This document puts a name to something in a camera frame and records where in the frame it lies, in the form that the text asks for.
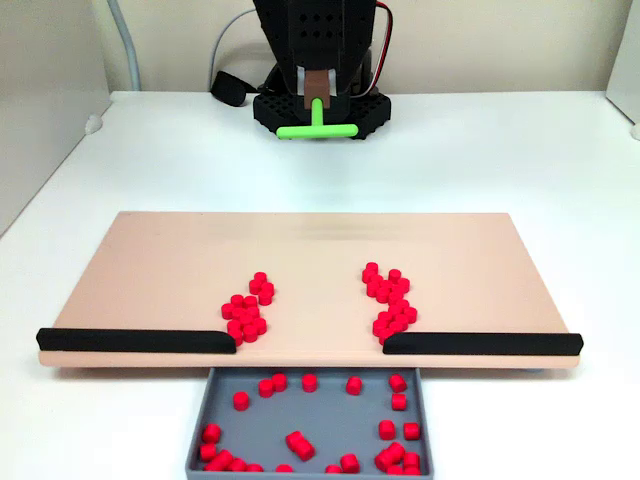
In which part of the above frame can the green T-shaped pusher tool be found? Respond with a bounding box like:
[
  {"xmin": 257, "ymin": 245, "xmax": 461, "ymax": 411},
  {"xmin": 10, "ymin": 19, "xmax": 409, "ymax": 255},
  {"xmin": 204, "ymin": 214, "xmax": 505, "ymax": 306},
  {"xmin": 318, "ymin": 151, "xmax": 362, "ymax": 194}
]
[{"xmin": 275, "ymin": 69, "xmax": 359, "ymax": 141}]

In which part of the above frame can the beige rectangular board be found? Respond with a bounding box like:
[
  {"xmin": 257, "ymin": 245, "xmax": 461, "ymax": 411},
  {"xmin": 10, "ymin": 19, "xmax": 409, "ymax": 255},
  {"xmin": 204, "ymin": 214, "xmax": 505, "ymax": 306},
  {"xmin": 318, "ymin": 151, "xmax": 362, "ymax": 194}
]
[{"xmin": 38, "ymin": 210, "xmax": 582, "ymax": 372}]

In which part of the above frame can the grey plastic tray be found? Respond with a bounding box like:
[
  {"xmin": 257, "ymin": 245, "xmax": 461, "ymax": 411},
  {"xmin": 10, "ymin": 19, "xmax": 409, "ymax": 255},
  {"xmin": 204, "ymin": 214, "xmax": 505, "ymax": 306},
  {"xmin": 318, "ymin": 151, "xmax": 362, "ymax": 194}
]
[{"xmin": 184, "ymin": 366, "xmax": 435, "ymax": 476}]

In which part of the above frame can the white and red servo cable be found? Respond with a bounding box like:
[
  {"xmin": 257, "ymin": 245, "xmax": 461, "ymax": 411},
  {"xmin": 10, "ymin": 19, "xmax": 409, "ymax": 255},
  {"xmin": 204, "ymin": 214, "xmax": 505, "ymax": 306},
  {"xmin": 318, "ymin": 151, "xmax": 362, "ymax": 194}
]
[{"xmin": 349, "ymin": 1, "xmax": 395, "ymax": 99}]

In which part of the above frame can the thin grey cable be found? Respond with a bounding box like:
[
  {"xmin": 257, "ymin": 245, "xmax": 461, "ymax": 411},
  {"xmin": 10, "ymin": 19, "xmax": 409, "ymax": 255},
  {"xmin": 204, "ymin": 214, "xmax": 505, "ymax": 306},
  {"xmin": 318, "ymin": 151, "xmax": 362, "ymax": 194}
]
[{"xmin": 207, "ymin": 7, "xmax": 259, "ymax": 94}]

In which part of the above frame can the black foam rail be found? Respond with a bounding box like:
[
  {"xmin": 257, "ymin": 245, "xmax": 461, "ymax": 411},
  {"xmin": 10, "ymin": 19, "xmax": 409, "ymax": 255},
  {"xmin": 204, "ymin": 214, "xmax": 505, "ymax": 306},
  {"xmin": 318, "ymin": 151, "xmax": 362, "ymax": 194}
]
[
  {"xmin": 35, "ymin": 327, "xmax": 238, "ymax": 355},
  {"xmin": 382, "ymin": 330, "xmax": 585, "ymax": 357}
]

